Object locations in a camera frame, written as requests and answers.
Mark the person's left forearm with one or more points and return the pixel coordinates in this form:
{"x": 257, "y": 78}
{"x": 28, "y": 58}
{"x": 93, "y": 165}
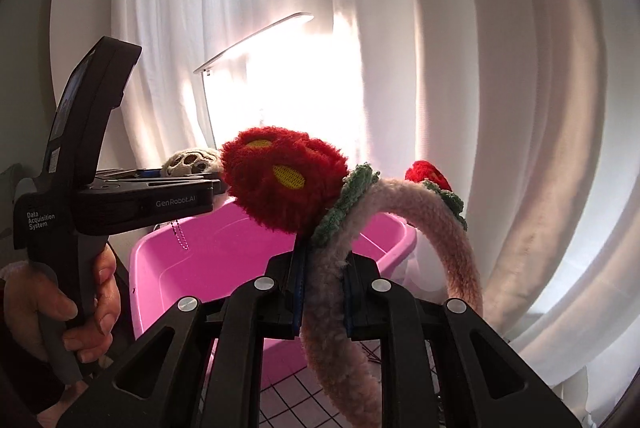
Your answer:
{"x": 20, "y": 373}

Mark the pink plastic bin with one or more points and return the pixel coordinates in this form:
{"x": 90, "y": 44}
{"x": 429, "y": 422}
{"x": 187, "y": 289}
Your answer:
{"x": 225, "y": 258}

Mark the cream curtain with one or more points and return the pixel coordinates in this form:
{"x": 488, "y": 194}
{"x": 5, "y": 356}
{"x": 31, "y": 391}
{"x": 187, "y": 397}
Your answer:
{"x": 540, "y": 132}

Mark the white grid tablecloth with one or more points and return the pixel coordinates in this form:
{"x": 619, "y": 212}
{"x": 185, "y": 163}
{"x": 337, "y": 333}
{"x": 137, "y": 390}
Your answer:
{"x": 290, "y": 403}

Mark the person's left hand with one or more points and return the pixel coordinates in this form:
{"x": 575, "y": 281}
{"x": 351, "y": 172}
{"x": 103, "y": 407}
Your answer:
{"x": 107, "y": 298}

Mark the pink fuzzy red-flower headband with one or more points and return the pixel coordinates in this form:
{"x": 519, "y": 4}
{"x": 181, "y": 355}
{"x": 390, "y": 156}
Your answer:
{"x": 285, "y": 183}

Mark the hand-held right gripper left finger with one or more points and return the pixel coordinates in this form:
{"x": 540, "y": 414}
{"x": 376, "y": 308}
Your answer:
{"x": 298, "y": 288}

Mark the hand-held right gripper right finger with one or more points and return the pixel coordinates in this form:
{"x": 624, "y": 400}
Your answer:
{"x": 350, "y": 308}

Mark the thin sheer white curtain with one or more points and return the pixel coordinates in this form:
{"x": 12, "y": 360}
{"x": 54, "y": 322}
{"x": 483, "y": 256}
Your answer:
{"x": 280, "y": 7}

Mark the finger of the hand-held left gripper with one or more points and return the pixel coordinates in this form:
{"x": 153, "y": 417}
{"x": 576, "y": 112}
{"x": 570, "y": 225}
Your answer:
{"x": 160, "y": 186}
{"x": 130, "y": 174}

